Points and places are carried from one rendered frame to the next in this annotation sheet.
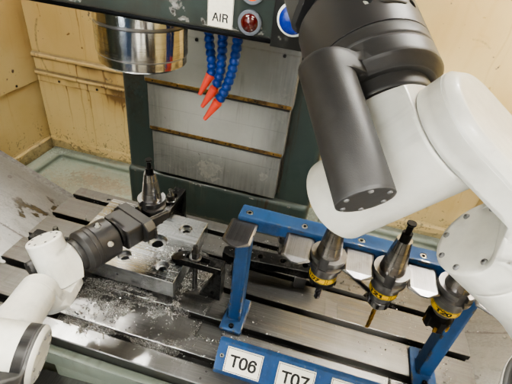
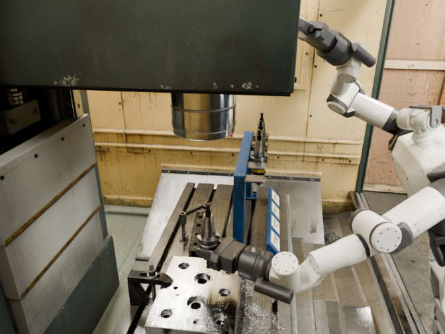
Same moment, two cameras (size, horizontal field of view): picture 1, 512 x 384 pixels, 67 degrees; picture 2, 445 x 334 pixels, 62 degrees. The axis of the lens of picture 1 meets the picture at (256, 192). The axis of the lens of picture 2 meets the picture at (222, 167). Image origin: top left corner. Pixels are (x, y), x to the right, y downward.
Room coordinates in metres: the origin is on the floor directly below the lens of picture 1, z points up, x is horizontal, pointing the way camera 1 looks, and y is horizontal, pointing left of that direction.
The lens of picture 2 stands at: (0.70, 1.11, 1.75)
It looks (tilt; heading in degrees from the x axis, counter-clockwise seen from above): 24 degrees down; 267
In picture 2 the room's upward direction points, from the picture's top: straight up
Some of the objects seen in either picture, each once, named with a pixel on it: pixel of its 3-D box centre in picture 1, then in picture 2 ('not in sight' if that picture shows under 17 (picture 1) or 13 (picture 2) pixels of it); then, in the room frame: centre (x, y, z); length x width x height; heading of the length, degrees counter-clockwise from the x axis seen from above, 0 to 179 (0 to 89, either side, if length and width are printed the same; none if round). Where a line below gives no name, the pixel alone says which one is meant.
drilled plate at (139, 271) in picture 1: (140, 243); (198, 296); (0.73, 0.28, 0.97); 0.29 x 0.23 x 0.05; 80
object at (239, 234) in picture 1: (239, 234); (255, 179); (0.54, 0.02, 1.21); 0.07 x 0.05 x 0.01; 170
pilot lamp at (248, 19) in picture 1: (249, 22); not in sight; (0.46, 0.03, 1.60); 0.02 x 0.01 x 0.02; 80
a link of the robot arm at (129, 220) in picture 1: (116, 231); (238, 258); (0.62, 0.29, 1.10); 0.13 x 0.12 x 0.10; 57
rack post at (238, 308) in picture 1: (240, 273); (238, 220); (0.59, 0.01, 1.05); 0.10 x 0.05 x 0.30; 170
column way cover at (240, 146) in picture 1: (216, 116); (57, 220); (1.14, 0.16, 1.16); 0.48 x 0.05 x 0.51; 80
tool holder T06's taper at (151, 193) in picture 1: (150, 185); (208, 224); (0.70, 0.24, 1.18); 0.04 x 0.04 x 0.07
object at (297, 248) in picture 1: (297, 249); (257, 166); (0.52, -0.09, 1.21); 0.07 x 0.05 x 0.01; 170
